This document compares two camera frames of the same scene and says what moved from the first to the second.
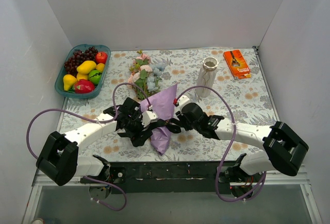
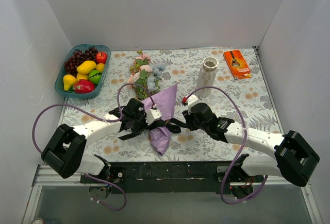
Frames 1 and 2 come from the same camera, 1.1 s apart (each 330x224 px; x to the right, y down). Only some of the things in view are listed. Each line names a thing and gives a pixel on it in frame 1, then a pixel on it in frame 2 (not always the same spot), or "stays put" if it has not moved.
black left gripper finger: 139,139 to 140,131
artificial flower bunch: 145,75 stays put
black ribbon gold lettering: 171,125 stays put
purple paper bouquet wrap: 163,103 stays put
